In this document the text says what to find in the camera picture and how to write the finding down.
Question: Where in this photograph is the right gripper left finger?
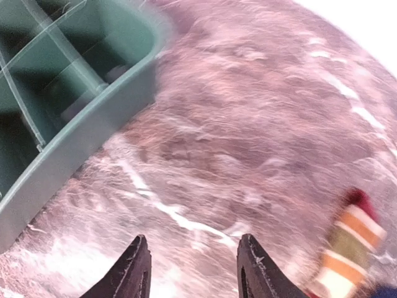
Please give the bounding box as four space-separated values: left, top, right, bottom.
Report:
81 235 151 298

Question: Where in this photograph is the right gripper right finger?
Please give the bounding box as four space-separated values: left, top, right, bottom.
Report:
237 233 307 298

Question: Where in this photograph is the beige striped sock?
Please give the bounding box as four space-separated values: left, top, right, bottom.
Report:
305 187 386 298

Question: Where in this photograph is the green divided organizer tray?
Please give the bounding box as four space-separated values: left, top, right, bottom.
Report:
1 1 172 251

